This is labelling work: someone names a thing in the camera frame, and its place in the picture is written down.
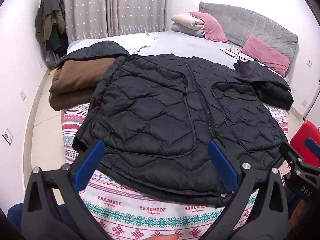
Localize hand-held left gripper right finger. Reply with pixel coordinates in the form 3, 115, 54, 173
197, 140, 290, 240

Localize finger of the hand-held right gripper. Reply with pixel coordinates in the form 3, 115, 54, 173
279, 142, 320, 178
304, 137, 320, 152

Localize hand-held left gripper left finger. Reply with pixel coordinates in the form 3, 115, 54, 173
21, 140, 110, 240

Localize black quilted jacket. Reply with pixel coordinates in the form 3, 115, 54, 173
72, 53, 288, 207

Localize hanging dark clothes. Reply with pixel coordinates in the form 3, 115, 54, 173
35, 0, 69, 68

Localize person's left hand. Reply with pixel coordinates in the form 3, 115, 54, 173
145, 232, 184, 240

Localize red plastic chair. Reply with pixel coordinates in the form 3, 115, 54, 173
290, 120, 320, 168

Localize cherry-print white cloth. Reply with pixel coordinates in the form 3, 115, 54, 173
280, 161, 292, 180

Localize black folded garment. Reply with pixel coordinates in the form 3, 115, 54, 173
255, 80, 295, 110

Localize patterned knit-print blanket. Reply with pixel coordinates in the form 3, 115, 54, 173
61, 102, 290, 240

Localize brown fleece lined coat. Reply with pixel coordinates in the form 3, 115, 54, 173
49, 41, 130, 112

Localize black hooded garment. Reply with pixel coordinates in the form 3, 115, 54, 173
234, 60, 292, 92

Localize blue cloth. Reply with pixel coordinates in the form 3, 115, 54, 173
7, 203, 75, 240

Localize pink velvet pillow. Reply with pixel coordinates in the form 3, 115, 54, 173
189, 12, 228, 43
240, 34, 290, 77

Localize grey bed sheet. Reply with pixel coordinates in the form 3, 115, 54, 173
130, 31, 288, 80

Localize white fringed blanket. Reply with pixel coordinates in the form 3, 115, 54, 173
66, 32, 160, 55

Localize grey padded headboard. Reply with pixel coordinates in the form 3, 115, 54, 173
199, 1, 298, 75

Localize grey pillow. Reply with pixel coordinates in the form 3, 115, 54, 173
171, 23, 205, 39

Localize beige folded pillow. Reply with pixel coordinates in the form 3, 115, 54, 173
171, 14, 205, 28

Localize grey star-print curtain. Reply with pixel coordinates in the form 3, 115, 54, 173
59, 0, 167, 45

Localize black cable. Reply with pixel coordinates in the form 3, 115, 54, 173
220, 45, 258, 63

